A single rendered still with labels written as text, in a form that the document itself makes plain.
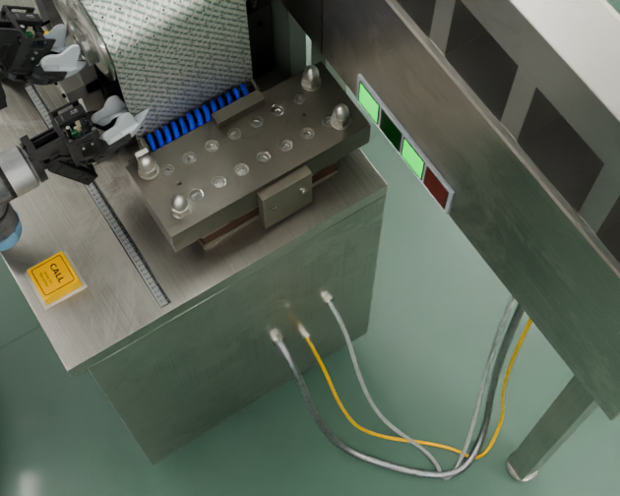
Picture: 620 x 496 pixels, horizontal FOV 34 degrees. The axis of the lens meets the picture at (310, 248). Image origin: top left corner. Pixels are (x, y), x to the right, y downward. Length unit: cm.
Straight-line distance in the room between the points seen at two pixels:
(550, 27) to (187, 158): 81
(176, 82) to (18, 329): 126
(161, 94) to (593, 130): 83
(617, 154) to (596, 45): 12
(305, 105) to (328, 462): 110
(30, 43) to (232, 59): 40
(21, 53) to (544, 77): 74
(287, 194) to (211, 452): 104
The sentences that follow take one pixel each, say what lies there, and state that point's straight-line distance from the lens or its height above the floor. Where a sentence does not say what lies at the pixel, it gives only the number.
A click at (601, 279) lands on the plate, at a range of 127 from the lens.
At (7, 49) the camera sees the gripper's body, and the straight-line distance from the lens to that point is 152.
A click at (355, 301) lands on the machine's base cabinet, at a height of 38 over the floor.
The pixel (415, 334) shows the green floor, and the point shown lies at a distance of 270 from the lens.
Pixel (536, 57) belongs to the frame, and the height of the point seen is 162.
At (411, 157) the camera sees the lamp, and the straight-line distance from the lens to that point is 155.
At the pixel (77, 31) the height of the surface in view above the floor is 129.
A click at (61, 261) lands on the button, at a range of 181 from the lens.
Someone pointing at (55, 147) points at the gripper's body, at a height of 115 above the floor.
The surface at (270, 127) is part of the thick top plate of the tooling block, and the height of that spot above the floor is 103.
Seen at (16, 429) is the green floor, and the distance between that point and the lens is 272.
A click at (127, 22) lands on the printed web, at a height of 130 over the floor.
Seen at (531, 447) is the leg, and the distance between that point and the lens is 238.
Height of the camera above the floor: 253
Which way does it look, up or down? 65 degrees down
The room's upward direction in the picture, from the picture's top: 1 degrees counter-clockwise
